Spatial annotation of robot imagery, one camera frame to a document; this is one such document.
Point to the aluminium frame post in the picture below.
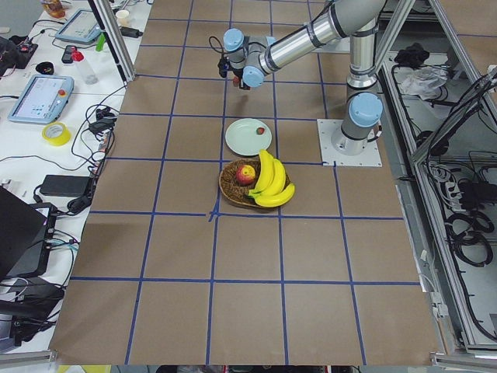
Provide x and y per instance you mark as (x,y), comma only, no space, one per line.
(109,27)

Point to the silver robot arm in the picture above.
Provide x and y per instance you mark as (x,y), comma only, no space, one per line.
(340,24)

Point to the black laptop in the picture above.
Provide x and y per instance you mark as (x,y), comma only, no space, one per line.
(25,233)

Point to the teach pendant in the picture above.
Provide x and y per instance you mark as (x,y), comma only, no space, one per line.
(43,99)
(80,28)

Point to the black phone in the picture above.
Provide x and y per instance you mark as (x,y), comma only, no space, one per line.
(67,54)

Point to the black power brick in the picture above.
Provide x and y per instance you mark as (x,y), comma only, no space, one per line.
(64,185)

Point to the yellow banana bunch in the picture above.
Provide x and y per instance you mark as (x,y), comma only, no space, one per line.
(271,188)

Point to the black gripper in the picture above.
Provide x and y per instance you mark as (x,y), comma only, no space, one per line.
(238,78)

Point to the near teach pendant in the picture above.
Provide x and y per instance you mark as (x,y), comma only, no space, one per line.
(43,99)

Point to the wicker basket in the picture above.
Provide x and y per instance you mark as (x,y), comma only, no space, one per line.
(230,187)

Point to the light green plate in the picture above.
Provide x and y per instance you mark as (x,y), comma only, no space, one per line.
(242,139)

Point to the red apple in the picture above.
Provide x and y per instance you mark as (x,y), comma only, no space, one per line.
(245,175)

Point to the clear plastic bottle red cap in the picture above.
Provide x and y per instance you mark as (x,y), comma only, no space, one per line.
(83,67)

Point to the far teach pendant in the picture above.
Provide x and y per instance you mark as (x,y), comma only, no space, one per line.
(80,28)

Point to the green marker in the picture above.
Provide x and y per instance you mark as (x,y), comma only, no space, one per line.
(100,42)

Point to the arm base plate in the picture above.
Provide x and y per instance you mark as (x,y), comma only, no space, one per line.
(372,151)

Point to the yellow tape roll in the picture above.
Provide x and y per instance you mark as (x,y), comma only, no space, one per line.
(56,134)

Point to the black small bowl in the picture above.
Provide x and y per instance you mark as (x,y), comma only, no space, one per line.
(45,68)

